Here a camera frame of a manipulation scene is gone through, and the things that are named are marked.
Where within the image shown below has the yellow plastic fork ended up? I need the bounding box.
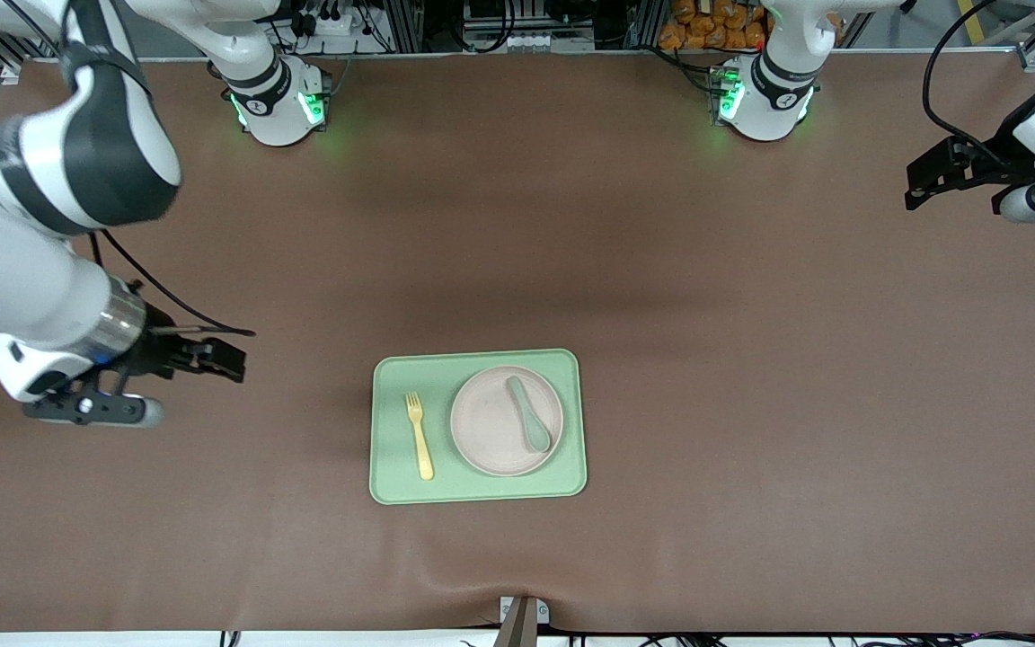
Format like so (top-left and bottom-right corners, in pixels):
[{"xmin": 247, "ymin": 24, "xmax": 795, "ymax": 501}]
[{"xmin": 404, "ymin": 392, "xmax": 436, "ymax": 482}]

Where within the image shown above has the round beige plate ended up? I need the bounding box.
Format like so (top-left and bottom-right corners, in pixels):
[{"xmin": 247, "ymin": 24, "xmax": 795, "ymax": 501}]
[{"xmin": 450, "ymin": 365, "xmax": 565, "ymax": 478}]

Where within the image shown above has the grey-green plastic spoon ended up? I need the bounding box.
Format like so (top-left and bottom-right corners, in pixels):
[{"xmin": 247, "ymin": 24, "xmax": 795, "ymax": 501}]
[{"xmin": 506, "ymin": 375, "xmax": 553, "ymax": 455}]

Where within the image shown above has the light green rectangular tray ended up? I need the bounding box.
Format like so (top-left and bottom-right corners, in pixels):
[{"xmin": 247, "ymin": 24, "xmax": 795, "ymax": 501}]
[{"xmin": 368, "ymin": 348, "xmax": 588, "ymax": 506}]

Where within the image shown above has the pile of orange objects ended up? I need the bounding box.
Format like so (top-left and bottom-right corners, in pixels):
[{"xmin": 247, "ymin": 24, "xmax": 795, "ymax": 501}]
[{"xmin": 659, "ymin": 0, "xmax": 842, "ymax": 51}]

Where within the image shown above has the brown table cover mat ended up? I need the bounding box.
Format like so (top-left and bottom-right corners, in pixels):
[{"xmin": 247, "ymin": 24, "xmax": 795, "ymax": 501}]
[{"xmin": 0, "ymin": 52, "xmax": 1035, "ymax": 634}]

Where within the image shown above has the white power strip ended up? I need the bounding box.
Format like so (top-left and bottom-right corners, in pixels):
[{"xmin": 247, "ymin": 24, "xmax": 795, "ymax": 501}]
[{"xmin": 296, "ymin": 7, "xmax": 367, "ymax": 39}]

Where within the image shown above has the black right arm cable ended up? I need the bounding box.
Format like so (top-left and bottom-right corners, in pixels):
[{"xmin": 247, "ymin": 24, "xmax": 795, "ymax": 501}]
[{"xmin": 89, "ymin": 232, "xmax": 257, "ymax": 338}]

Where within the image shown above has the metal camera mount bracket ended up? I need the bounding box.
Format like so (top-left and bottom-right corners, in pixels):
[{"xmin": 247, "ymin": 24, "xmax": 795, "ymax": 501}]
[{"xmin": 492, "ymin": 595, "xmax": 551, "ymax": 647}]

